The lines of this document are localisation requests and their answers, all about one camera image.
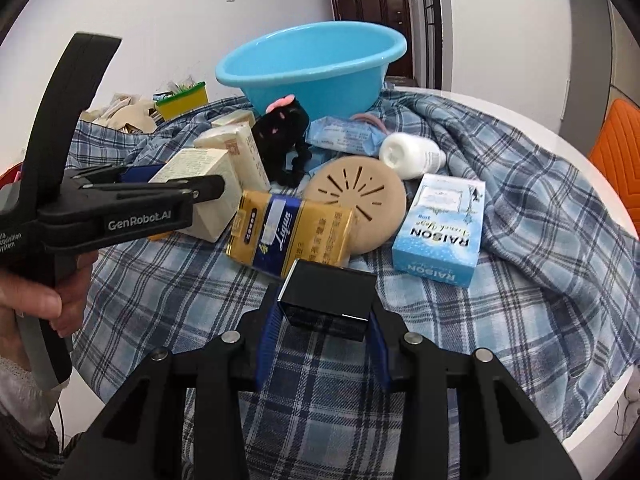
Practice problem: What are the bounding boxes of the round beige vented lid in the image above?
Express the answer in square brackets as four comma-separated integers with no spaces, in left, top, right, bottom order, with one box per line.
[302,156,407,256]

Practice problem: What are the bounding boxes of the yellow green container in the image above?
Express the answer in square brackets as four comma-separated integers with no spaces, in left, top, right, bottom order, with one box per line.
[154,81,210,122]

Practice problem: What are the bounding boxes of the person's left hand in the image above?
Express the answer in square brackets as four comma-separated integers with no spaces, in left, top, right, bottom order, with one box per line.
[0,250,101,341]

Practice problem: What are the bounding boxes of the small black box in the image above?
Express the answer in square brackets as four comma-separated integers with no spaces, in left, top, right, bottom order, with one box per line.
[276,258,378,343]

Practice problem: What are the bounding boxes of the black white pink plush toy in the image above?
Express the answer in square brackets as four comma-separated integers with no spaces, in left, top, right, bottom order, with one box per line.
[250,95,313,188]

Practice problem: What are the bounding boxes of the pile of beige plush toys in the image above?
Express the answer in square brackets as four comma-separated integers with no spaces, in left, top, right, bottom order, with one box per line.
[80,92,161,135]

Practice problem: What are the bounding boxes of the pink headband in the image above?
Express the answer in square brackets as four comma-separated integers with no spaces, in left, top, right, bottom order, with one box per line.
[350,114,388,133]

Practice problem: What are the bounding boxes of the cream cardboard box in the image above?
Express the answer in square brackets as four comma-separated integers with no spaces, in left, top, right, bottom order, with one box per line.
[211,110,257,128]
[148,148,242,243]

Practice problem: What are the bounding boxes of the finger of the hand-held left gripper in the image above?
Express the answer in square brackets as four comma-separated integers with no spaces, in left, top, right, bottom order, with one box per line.
[67,162,168,186]
[80,175,226,211]

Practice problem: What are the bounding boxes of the light blue white box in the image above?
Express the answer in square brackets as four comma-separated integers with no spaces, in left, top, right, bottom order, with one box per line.
[391,173,487,288]

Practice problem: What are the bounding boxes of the gold blue cigarette pack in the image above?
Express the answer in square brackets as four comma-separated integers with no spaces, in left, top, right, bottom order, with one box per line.
[225,190,353,281]

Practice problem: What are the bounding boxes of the white plastic bottle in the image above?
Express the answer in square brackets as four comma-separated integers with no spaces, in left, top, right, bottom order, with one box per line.
[378,132,447,180]

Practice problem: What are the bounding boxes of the blue plastic basin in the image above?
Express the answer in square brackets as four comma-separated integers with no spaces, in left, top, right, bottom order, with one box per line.
[215,21,408,123]

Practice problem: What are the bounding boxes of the light blue tissue packet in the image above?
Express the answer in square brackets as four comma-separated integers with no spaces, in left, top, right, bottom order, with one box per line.
[305,116,386,157]

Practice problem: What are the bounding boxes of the cream cube box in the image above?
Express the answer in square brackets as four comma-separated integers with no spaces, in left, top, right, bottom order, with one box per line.
[194,123,272,193]

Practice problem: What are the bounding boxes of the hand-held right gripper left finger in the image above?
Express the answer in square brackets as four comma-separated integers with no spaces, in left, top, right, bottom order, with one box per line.
[60,282,282,480]

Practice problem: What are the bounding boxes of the grey gold refrigerator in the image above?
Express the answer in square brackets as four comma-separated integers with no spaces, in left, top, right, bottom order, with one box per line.
[557,0,613,136]

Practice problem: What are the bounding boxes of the blue plaid cloth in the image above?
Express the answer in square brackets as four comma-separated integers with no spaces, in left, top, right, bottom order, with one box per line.
[65,87,640,480]

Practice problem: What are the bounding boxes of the orange chair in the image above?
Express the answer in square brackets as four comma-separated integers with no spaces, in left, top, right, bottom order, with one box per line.
[587,98,640,211]

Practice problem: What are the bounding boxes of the black framed glass door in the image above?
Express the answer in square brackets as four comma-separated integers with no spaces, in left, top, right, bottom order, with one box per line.
[412,0,448,91]

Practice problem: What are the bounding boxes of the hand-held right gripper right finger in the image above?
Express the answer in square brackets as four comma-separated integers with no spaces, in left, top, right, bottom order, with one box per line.
[367,286,583,480]

